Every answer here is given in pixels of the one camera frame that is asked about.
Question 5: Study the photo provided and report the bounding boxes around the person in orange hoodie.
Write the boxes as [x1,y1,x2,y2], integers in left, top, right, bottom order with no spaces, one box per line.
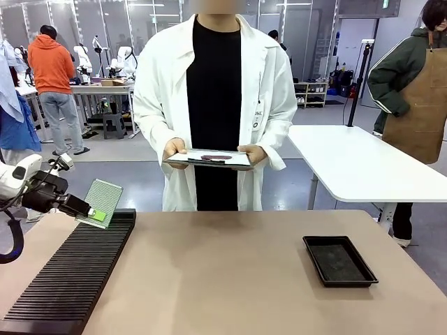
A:
[27,24,91,157]

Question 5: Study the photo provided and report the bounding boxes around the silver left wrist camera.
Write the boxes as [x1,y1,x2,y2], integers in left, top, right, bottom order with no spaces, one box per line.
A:
[48,152,75,174]

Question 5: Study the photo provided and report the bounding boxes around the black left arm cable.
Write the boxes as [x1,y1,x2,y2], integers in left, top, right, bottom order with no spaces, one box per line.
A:
[0,184,25,265]

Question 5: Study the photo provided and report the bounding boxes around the person's left hand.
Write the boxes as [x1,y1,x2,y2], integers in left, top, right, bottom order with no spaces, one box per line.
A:
[237,144,268,167]

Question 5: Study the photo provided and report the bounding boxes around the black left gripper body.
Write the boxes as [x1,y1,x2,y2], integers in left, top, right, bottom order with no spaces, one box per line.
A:
[21,170,69,214]

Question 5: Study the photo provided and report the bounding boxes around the grey step stool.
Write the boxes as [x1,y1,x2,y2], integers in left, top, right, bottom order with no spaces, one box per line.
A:
[102,112,129,140]

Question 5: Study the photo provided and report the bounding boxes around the wooden shoe shelf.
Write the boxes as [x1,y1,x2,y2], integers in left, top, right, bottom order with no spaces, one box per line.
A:
[293,80,330,108]

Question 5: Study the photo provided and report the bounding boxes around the green perforated PCB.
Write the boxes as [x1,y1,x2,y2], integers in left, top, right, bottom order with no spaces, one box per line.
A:
[75,178,124,230]

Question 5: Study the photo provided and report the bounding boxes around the person in white lab coat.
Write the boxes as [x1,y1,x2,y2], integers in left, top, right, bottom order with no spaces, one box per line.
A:
[133,0,298,213]

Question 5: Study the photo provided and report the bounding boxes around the background white work table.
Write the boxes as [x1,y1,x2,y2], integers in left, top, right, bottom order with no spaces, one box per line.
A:
[69,82,137,139]

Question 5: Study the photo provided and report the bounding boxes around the grey clipboard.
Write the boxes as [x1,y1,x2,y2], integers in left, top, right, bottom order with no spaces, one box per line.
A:
[163,148,255,172]

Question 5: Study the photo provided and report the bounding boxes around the background robot with black parts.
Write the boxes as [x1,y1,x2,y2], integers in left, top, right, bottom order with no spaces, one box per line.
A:
[13,45,36,87]

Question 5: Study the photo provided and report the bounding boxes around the person's right hand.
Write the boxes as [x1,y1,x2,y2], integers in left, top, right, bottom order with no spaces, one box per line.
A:
[163,138,190,170]

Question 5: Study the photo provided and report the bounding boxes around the person in brown apron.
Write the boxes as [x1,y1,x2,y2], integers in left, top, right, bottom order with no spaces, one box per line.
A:
[366,0,447,247]

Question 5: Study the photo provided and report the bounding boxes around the black equipment bags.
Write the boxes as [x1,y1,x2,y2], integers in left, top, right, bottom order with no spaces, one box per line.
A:
[330,61,359,98]

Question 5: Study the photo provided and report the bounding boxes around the black plastic tray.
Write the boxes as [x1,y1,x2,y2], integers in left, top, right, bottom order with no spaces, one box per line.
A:
[302,235,380,288]

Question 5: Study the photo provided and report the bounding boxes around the person in blue shirt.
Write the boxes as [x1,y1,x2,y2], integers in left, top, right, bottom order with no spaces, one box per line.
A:
[0,38,43,167]

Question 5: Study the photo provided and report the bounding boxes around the black camera pole stand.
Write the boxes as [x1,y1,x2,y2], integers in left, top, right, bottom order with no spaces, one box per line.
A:
[346,39,375,128]

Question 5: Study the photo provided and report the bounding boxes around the black slotted PCB rack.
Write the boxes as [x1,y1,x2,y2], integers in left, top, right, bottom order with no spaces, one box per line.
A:
[0,208,137,334]

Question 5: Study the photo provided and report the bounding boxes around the small white background table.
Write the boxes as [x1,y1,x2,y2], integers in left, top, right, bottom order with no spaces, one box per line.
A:
[15,85,53,144]

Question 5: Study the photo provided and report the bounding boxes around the white rounded table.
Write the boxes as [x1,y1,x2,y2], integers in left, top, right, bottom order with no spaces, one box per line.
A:
[286,124,447,224]

